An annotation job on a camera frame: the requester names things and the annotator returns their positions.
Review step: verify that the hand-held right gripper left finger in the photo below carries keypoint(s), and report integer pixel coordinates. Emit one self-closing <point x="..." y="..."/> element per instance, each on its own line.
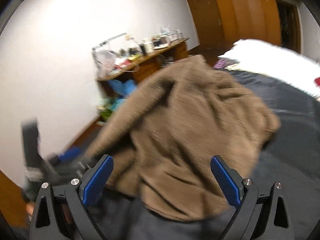
<point x="97" y="180"/>

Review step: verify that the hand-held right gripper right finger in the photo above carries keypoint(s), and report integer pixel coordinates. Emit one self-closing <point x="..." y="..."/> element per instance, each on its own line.
<point x="226" y="182"/>

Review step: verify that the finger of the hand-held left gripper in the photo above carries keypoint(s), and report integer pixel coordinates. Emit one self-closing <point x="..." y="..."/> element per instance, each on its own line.
<point x="72" y="166"/>

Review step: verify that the brown fleece sweatshirt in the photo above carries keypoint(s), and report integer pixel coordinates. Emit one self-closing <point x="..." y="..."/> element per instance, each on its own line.
<point x="180" y="130"/>

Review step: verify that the dark grey bed cover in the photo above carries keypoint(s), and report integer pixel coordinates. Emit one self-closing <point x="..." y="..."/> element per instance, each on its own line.
<point x="295" y="120"/>

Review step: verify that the blue plastic bag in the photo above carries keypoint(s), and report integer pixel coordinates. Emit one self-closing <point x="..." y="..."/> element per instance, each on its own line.
<point x="127" y="87"/>

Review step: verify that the red tissue box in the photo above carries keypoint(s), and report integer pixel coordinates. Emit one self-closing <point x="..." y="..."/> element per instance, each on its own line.
<point x="122" y="63"/>

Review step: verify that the purple patterned cloth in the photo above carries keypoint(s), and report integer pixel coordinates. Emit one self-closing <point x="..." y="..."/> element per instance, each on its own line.
<point x="223" y="63"/>

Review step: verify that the wooden desk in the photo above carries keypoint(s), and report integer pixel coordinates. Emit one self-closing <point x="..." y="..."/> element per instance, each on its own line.
<point x="147" y="66"/>

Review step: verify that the white duvet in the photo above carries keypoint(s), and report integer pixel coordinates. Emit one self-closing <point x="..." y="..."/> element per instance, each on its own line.
<point x="270" y="57"/>

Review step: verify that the white kettle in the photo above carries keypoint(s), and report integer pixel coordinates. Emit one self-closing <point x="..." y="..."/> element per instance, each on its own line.
<point x="147" y="46"/>

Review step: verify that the wooden wardrobe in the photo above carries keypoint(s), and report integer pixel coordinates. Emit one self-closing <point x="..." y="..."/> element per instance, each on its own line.
<point x="240" y="12"/>

